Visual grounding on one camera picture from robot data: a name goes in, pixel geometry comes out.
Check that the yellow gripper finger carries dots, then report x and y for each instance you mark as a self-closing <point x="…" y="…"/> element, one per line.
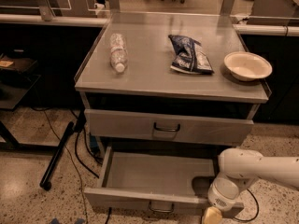
<point x="212" y="215"/>

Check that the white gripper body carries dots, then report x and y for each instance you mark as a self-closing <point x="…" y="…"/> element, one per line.
<point x="220" y="197"/>

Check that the grey drawer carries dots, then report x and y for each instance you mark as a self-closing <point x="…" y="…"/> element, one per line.
<point x="161" y="127"/>
<point x="154" y="181"/>

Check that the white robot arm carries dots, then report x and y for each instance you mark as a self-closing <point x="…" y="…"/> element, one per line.
<point x="239" y="169"/>

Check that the grey metal drawer cabinet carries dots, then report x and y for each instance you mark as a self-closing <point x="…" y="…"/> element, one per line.
<point x="149" y="85"/>

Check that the white bowl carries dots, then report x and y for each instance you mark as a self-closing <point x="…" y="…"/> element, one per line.
<point x="246" y="66"/>

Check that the blue chip bag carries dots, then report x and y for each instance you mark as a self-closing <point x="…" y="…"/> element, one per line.
<point x="190" y="57"/>

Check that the black stand leg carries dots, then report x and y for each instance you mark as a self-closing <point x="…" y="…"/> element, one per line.
<point x="58" y="151"/>

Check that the clear plastic water bottle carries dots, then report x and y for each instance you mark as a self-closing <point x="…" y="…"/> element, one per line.
<point x="118" y="53"/>

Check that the dark side shelf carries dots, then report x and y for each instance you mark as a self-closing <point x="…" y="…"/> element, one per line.
<point x="16" y="79"/>

